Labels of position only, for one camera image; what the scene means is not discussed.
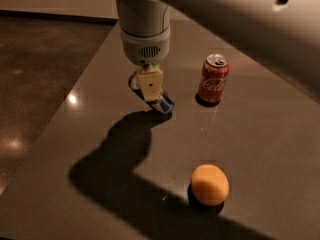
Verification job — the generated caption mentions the orange round fruit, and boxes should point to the orange round fruit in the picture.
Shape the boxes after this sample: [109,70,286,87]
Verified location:
[190,164,229,207]

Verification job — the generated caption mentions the blue silver redbull can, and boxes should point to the blue silver redbull can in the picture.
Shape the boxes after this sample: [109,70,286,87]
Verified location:
[128,72,174,114]

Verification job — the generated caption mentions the red coca-cola can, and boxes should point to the red coca-cola can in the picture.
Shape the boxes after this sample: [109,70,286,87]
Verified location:
[197,54,230,106]

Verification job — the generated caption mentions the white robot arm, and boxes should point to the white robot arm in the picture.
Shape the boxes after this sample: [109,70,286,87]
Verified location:
[116,0,320,100]

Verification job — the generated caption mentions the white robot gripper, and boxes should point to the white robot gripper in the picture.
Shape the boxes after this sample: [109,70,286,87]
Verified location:
[120,27,171,102]

